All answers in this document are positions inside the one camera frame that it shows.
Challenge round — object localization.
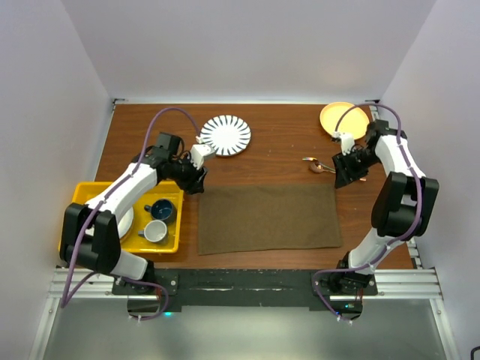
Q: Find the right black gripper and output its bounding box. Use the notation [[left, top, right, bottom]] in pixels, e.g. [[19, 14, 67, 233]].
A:
[[332, 148, 380, 189]]

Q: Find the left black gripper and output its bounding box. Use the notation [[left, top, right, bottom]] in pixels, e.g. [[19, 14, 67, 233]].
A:
[[169, 152, 208, 195]]

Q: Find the brown cloth napkin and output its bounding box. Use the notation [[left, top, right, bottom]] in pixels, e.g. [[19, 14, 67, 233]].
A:
[[198, 184, 344, 255]]

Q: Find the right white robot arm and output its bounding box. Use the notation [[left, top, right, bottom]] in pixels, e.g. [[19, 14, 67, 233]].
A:
[[325, 120, 440, 295]]

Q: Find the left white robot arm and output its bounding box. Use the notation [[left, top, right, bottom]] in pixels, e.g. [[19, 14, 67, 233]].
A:
[[59, 133, 215, 294]]

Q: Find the copper spoon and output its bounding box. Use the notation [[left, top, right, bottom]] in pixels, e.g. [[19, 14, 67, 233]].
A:
[[308, 160, 368, 183]]

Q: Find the iridescent fork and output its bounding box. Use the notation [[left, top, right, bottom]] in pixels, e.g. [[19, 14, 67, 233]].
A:
[[302, 157, 334, 170]]

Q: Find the dark blue mug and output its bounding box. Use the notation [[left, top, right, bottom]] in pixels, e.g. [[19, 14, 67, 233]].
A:
[[144, 199, 177, 224]]

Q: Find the orange plate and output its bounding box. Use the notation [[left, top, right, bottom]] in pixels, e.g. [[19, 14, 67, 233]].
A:
[[319, 102, 370, 140]]

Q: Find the white blue striped plate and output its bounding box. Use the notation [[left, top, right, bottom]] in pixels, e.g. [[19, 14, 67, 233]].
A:
[[200, 115, 252, 157]]

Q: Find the white grey mug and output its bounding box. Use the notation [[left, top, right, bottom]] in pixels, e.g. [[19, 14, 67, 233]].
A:
[[138, 220, 169, 244]]

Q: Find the white paper plate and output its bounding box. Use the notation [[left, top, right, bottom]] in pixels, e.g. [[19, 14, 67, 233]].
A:
[[85, 207, 134, 242]]

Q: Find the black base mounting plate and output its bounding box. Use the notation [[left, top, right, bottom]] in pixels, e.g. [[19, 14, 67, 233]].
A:
[[112, 268, 378, 314]]

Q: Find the yellow plastic bin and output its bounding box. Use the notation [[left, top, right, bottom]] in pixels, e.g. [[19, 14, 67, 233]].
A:
[[58, 181, 185, 255]]

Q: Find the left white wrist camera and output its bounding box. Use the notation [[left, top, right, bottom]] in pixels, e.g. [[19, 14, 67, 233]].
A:
[[190, 144, 216, 170]]

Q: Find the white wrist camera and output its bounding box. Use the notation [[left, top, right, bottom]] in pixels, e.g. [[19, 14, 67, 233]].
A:
[[190, 144, 216, 170], [332, 131, 356, 155]]

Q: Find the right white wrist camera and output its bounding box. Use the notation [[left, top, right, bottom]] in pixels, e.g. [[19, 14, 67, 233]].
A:
[[332, 131, 356, 155]]

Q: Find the aluminium frame rail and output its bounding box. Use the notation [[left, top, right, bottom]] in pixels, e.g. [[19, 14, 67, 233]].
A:
[[46, 266, 446, 300]]

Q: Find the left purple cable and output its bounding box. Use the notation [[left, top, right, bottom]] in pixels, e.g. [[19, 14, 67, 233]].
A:
[[59, 106, 203, 322]]

